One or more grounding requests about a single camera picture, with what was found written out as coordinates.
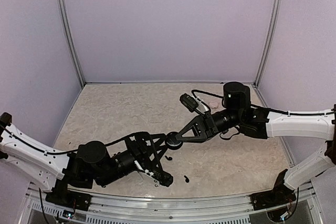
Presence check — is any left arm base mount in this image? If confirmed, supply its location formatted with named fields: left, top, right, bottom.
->
left=46, top=190, right=92, bottom=211

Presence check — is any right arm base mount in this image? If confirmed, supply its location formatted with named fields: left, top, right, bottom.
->
left=250, top=190, right=297, bottom=210

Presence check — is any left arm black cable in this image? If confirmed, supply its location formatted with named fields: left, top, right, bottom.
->
left=0, top=126, right=142, bottom=156

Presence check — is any left aluminium corner post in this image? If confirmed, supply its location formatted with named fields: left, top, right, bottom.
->
left=57, top=0, right=86, bottom=89

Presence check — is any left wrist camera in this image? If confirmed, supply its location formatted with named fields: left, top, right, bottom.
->
left=134, top=161, right=173, bottom=187

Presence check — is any aluminium corner post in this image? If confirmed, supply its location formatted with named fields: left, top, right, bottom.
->
left=254, top=0, right=281, bottom=89
left=57, top=0, right=86, bottom=89

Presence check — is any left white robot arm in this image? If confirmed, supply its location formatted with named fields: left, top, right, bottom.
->
left=1, top=112, right=173, bottom=206

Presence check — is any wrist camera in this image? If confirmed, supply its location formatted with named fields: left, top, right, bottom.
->
left=134, top=161, right=173, bottom=187
left=180, top=93, right=211, bottom=115

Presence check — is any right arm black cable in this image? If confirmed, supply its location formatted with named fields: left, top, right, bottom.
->
left=191, top=89, right=336, bottom=141

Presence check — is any pink earbud charging case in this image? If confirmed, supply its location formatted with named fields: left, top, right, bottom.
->
left=208, top=101, right=219, bottom=109

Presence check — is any right aluminium corner post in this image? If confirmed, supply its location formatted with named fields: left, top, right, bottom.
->
left=254, top=0, right=281, bottom=89

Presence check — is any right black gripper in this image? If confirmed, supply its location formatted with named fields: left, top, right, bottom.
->
left=174, top=109, right=243, bottom=144

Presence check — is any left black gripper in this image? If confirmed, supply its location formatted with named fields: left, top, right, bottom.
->
left=97, top=134, right=167, bottom=188

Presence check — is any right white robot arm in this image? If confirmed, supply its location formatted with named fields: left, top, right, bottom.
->
left=171, top=82, right=335, bottom=205

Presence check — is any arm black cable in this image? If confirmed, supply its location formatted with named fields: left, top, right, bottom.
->
left=0, top=126, right=142, bottom=156
left=191, top=89, right=336, bottom=141

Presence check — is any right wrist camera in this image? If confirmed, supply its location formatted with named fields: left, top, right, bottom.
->
left=180, top=93, right=211, bottom=115

